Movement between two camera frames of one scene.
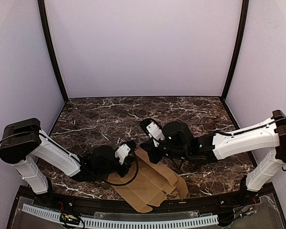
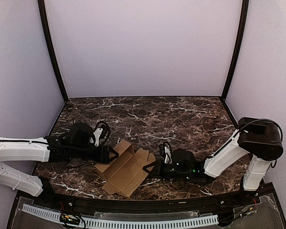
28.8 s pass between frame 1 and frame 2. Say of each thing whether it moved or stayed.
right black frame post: stayed
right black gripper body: moved
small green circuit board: stayed
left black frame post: stayed
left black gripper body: moved
